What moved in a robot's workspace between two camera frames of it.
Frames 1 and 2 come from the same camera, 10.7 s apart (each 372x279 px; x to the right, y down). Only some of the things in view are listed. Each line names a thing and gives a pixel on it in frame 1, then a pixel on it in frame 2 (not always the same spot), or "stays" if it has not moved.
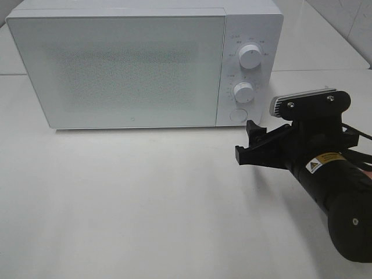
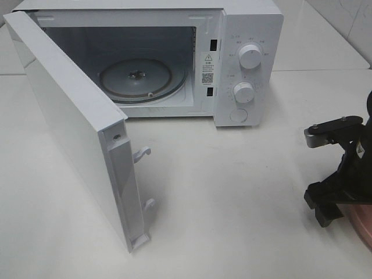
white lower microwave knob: (243, 92) stays
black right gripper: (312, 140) -> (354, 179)
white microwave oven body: (128, 64) stays
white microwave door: (122, 71) -> (95, 131)
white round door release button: (239, 115) stays
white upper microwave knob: (250, 56) stays
